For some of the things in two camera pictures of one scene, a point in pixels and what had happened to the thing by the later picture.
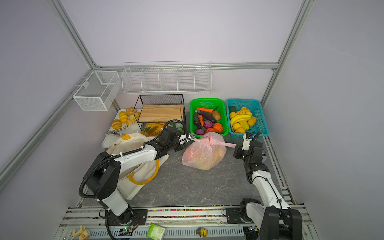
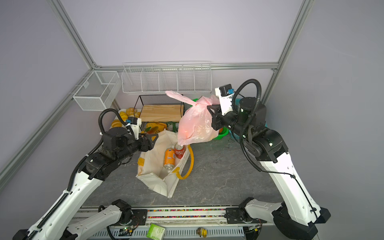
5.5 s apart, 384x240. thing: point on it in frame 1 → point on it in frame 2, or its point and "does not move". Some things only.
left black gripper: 179,147 → 150,145
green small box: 155,232 does not move
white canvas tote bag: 134,180 → 151,170
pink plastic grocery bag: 205,153 → 195,123
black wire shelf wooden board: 159,107 does not move
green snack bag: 179,126 does not move
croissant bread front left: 116,124 does not move
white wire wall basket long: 167,77 does not move
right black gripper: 238,154 → 220,119
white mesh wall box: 99,91 does not move
